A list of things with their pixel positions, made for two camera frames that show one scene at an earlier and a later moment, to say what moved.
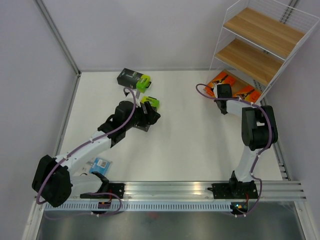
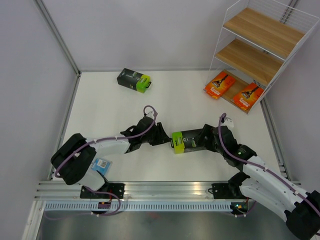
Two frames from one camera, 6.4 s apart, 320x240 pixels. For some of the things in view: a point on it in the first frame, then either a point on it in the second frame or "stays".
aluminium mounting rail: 197,191 stays
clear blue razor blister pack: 100,165 stays
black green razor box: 154,102 to 186,141
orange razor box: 224,78 stays
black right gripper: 216,101 to 206,131
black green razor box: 133,79 stays
